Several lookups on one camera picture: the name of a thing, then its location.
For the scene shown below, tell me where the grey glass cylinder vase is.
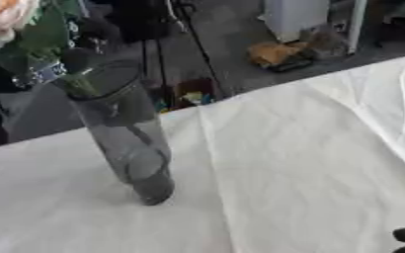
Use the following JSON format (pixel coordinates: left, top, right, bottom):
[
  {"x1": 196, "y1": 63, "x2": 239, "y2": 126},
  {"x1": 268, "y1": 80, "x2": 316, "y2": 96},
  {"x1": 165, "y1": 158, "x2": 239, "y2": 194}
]
[{"x1": 51, "y1": 58, "x2": 177, "y2": 207}]

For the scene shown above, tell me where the black tripod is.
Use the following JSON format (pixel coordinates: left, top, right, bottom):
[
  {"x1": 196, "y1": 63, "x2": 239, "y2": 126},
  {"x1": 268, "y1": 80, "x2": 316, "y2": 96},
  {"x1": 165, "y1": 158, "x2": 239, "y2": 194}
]
[{"x1": 107, "y1": 0, "x2": 232, "y2": 101}]

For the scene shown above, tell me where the white post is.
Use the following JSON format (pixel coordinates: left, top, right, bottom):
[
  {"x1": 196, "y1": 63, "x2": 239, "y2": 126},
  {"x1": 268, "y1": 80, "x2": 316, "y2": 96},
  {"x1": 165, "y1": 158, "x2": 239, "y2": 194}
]
[{"x1": 346, "y1": 0, "x2": 370, "y2": 55}]

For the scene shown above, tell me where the dark red box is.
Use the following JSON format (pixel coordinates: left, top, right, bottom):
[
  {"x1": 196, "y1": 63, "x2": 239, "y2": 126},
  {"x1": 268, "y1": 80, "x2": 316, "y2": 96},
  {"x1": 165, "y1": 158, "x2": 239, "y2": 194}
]
[{"x1": 171, "y1": 78, "x2": 218, "y2": 110}]

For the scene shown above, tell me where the white cabinet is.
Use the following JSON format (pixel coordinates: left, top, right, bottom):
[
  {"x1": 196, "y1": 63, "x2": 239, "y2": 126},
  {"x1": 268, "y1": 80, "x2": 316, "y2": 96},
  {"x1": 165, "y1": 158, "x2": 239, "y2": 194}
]
[{"x1": 258, "y1": 0, "x2": 334, "y2": 43}]

